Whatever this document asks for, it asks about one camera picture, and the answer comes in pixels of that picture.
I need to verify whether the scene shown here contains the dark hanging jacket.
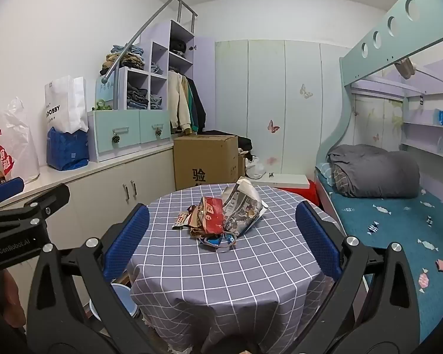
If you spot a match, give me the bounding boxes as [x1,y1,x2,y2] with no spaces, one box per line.
[188,77,206,133]

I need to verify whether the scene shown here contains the grey checked blanket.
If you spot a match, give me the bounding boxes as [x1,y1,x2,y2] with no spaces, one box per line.
[331,164,349,194]

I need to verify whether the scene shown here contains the white plastic bag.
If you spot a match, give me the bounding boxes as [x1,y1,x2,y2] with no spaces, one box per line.
[245,155,267,179]

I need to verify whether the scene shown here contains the red snack bag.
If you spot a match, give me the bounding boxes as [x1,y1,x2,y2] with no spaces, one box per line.
[197,196,227,235]

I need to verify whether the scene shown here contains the grey checked tablecloth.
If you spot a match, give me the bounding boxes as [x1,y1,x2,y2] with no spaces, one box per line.
[127,182,346,354]

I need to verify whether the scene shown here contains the red plastic stool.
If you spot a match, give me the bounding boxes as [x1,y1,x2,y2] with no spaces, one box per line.
[277,179,320,207]

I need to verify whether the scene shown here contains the white low cabinet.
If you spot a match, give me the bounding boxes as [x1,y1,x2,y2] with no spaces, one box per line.
[0,142,178,303]

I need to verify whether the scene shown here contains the white board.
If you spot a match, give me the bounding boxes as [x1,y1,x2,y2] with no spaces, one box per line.
[245,173,311,189]

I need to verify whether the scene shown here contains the dark folded clothes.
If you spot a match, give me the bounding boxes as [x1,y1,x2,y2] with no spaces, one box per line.
[126,84,149,110]

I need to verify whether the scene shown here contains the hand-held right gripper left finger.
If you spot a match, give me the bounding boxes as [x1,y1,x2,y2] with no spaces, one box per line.
[26,204,163,354]

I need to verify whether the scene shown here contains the green hanging jacket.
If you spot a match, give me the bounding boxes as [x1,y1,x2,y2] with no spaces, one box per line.
[185,76,200,135]

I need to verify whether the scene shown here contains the black folded clothes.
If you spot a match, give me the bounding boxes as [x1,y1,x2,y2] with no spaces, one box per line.
[169,39,187,58]

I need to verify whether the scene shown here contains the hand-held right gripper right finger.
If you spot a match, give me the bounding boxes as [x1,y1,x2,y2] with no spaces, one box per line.
[281,201,421,354]

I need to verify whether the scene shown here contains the teal candy print bedsheet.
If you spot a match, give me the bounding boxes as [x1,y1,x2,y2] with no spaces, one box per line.
[315,162,443,340]

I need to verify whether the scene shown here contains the blue woven bag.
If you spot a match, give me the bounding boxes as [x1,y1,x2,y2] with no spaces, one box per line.
[46,127,90,172]

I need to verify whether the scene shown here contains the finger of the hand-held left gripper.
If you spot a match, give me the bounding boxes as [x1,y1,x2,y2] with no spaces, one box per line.
[0,182,71,229]
[0,177,25,211]

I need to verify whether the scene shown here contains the folded blue jeans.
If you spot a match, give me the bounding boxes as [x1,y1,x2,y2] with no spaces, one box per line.
[111,44,145,57]

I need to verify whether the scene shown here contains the cream hanging jacket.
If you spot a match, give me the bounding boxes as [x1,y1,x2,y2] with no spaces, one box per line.
[167,71,193,133]

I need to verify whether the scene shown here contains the pale green wardrobe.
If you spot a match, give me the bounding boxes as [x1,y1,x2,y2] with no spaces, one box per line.
[214,39,351,178]

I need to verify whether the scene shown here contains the purple stair shelf unit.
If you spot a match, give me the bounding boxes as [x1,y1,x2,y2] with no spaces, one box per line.
[88,19,216,163]

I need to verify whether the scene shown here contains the red white snack wrapper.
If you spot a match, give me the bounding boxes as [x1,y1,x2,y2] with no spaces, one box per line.
[172,211,190,230]

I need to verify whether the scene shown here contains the large cardboard box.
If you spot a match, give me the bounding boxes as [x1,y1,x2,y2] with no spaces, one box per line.
[173,135,240,192]

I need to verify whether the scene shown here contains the beige hanging object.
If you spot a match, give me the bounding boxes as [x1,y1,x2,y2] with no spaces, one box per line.
[393,58,418,80]

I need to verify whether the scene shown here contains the light blue checked pillow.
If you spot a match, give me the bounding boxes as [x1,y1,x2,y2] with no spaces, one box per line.
[315,162,335,187]

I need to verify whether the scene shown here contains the brown snack wrapper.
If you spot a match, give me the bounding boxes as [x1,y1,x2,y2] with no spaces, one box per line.
[188,204,207,240]

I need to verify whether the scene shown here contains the blue snack wrapper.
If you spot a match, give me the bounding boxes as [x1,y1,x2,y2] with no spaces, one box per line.
[199,230,239,252]

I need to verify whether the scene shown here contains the mint bunk bed frame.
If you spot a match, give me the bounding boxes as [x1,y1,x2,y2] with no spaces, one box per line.
[314,0,443,251]

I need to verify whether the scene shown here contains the silver printed snack bag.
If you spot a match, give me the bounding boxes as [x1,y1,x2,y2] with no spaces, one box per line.
[221,177,268,238]

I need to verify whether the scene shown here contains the pile of brown clothes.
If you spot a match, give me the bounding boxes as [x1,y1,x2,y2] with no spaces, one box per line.
[100,53,145,76]

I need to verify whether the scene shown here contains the clear plastic bag red print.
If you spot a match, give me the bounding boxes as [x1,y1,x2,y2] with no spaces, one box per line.
[0,97,41,185]

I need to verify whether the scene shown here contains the black cloth heap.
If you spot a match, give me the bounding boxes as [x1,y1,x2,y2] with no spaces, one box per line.
[203,130,253,163]

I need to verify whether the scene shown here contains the large mint green drawer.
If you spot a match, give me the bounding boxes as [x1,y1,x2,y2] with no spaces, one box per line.
[92,110,141,157]

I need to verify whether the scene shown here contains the blue plastic waste bin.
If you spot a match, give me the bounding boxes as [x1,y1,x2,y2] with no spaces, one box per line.
[89,282,141,321]

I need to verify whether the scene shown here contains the grey duvet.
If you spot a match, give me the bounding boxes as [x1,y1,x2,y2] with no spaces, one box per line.
[327,144,421,199]

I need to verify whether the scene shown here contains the small mint green drawer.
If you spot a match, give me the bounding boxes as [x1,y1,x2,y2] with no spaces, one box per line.
[138,110,171,144]

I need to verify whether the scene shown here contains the white paper shopping bag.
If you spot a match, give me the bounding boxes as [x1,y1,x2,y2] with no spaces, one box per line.
[44,75,90,135]

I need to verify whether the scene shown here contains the grey metal handrail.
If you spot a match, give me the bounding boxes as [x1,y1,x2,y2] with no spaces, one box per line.
[101,0,199,110]

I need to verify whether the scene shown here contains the person's left hand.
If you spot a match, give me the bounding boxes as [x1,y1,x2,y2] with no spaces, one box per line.
[0,268,27,328]

